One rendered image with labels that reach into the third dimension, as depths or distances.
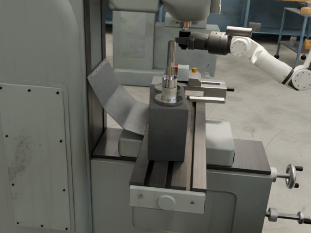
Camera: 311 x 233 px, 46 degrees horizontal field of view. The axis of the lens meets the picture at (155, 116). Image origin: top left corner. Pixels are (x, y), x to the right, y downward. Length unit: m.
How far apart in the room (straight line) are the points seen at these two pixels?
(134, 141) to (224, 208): 0.51
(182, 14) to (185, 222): 0.93
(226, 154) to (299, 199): 1.34
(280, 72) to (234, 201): 0.61
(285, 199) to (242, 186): 1.17
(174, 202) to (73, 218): 0.77
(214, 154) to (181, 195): 0.51
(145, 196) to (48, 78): 0.64
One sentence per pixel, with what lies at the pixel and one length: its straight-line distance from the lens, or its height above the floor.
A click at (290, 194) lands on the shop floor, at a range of 2.84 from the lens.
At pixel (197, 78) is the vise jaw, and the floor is 1.04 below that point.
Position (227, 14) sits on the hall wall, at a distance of 8.08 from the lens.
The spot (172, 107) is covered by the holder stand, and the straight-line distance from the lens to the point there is 1.12.
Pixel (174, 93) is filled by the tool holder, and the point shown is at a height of 1.15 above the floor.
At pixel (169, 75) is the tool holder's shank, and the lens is 1.12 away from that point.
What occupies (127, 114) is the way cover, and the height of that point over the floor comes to 0.89.
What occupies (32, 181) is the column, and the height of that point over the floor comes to 0.60.
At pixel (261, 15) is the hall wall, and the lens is 8.16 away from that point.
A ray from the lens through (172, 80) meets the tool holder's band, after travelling 1.12.
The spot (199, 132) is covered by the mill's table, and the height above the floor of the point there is 0.93.
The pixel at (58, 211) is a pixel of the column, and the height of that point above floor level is 0.46.
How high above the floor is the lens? 1.55
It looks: 24 degrees down
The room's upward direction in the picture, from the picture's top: 3 degrees clockwise
